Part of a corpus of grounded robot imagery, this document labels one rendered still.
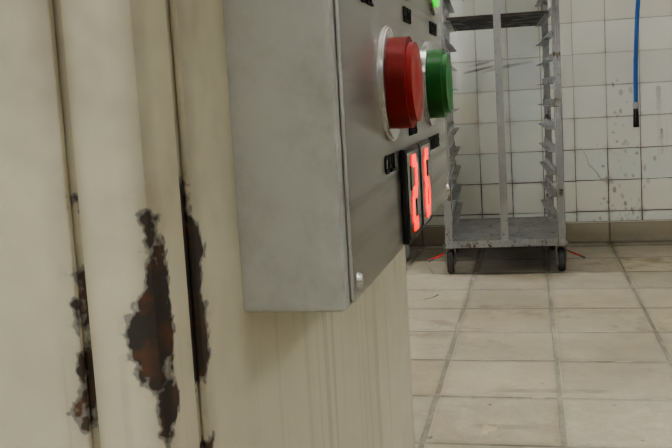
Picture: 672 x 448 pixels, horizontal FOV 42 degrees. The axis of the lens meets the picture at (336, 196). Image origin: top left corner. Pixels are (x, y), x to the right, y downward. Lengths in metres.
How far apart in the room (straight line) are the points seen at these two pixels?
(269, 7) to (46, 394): 0.11
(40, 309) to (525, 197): 4.19
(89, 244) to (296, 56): 0.07
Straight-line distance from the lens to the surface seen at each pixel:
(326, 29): 0.23
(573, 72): 4.34
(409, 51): 0.28
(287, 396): 0.28
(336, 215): 0.23
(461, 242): 3.63
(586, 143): 4.35
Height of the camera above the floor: 0.76
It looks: 6 degrees down
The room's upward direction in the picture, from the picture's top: 3 degrees counter-clockwise
